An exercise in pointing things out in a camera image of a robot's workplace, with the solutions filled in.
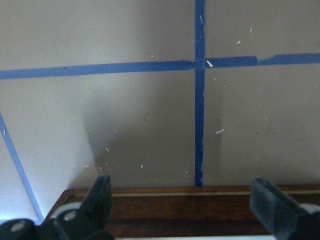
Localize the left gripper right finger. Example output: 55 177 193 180
249 177 308 238

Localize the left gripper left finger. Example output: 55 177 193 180
79 175 112 230

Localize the wooden drawer with white handle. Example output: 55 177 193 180
43 184 320 240

